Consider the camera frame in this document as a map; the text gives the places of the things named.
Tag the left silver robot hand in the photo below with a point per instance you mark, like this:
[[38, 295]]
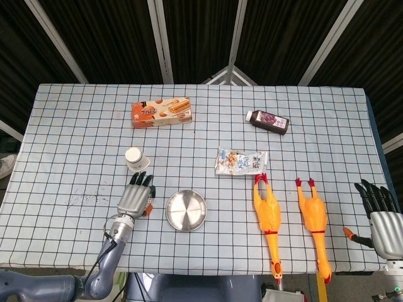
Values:
[[133, 198]]

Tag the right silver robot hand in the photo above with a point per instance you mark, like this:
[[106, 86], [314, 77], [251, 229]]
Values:
[[387, 232]]

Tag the white paper cup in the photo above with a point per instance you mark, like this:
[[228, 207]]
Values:
[[135, 160]]

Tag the round metal plate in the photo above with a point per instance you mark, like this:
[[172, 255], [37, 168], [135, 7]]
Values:
[[186, 210]]

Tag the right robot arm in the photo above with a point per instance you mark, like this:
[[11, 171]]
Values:
[[393, 277]]

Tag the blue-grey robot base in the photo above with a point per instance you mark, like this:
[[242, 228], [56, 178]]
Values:
[[204, 289]]

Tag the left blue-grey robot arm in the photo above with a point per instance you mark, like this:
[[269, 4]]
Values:
[[107, 261]]

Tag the yellow rubber chicken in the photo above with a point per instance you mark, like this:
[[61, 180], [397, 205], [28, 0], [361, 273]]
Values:
[[267, 210], [313, 214]]

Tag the orange biscuit box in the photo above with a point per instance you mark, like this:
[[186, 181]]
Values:
[[162, 111]]

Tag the blue checkered tablecloth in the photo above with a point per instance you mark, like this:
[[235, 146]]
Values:
[[315, 151]]

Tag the crumpled snack bag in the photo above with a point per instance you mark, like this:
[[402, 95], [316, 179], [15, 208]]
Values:
[[240, 162]]

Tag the white bag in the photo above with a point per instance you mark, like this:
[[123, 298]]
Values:
[[281, 296]]

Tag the grey sneaker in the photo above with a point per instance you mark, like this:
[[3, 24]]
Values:
[[6, 165]]

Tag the dark juice bottle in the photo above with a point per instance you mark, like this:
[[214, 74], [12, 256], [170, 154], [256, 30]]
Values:
[[270, 122]]

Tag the yellow post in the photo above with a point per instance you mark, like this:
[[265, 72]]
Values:
[[321, 291]]

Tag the white aluminium frame beam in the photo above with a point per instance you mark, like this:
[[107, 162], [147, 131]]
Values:
[[56, 41], [236, 34], [11, 130], [327, 44], [161, 41], [393, 143]]

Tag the triangular white frame bracket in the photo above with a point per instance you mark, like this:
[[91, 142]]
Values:
[[229, 74]]

